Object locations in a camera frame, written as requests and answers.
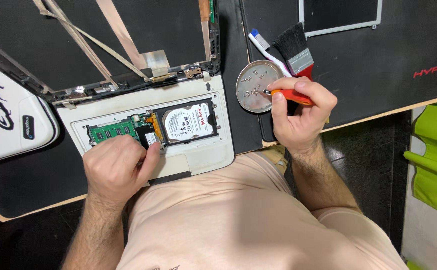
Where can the person's right hand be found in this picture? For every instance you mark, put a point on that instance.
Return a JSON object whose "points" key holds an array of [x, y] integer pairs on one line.
{"points": [[297, 123]]}

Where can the person's left hand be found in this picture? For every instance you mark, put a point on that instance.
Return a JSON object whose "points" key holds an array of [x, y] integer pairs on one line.
{"points": [[113, 168]]}

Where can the green memory module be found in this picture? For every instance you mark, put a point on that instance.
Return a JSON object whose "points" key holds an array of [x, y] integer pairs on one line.
{"points": [[113, 131]]}

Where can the round metal dish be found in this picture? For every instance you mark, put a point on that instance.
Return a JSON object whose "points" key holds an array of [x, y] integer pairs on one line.
{"points": [[248, 103]]}

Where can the group of small screws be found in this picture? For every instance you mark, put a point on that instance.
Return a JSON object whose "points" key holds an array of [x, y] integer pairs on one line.
{"points": [[254, 90]]}

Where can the orange flex connector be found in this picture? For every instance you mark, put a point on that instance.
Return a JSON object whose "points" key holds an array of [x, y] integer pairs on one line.
{"points": [[154, 125]]}

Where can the plain black desk mat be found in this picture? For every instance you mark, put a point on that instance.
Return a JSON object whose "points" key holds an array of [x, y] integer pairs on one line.
{"points": [[34, 180]]}

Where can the metal laptop hinge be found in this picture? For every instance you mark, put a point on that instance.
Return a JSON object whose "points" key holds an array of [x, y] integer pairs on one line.
{"points": [[193, 72], [72, 99]]}

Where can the white and blue toothbrush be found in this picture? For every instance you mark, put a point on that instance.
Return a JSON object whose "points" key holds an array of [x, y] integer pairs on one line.
{"points": [[265, 47]]}

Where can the silver hard drive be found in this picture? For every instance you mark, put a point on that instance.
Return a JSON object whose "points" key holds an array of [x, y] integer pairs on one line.
{"points": [[188, 122]]}

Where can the black desk mat red print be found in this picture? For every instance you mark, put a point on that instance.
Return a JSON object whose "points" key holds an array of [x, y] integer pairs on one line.
{"points": [[372, 75]]}

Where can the white laptop base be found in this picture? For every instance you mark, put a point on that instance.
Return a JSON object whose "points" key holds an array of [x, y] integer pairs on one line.
{"points": [[203, 157]]}

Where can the white case with black print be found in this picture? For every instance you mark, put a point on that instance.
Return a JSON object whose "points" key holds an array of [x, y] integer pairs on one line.
{"points": [[12, 112]]}

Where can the laptop screen panel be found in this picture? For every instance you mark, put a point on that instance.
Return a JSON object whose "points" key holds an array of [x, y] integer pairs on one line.
{"points": [[338, 15]]}

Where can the person's peach shirt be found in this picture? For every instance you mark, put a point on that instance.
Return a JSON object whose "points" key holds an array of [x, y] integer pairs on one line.
{"points": [[233, 225]]}

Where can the copper foil strip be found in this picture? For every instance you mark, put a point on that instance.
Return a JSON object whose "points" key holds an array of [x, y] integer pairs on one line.
{"points": [[119, 33]]}

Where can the black laptop lid shell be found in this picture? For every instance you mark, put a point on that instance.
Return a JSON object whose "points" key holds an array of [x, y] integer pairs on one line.
{"points": [[53, 45]]}

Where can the green fabric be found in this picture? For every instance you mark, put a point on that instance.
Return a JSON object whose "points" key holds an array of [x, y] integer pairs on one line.
{"points": [[436, 165]]}

